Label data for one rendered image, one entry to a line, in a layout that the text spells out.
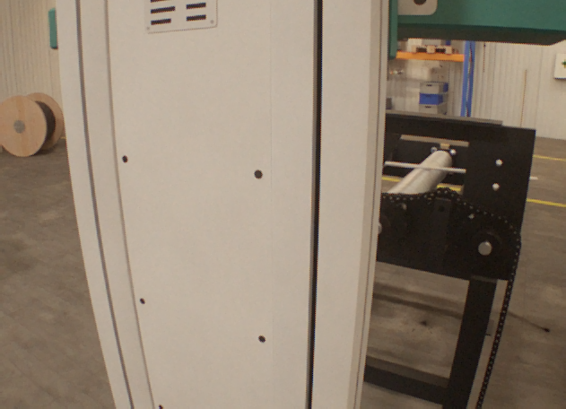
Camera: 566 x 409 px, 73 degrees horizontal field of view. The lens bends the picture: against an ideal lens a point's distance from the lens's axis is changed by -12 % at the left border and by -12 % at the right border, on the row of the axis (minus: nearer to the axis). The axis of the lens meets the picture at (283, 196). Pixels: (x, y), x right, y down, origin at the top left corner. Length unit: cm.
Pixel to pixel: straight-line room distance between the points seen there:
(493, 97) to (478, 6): 980
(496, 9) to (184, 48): 27
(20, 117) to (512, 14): 747
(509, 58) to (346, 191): 989
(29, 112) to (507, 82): 930
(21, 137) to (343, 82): 745
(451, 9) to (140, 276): 41
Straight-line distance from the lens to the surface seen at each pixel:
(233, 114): 37
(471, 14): 41
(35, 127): 751
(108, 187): 48
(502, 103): 1020
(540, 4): 41
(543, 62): 1018
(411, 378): 149
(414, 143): 217
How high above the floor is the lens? 129
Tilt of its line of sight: 17 degrees down
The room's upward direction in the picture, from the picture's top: straight up
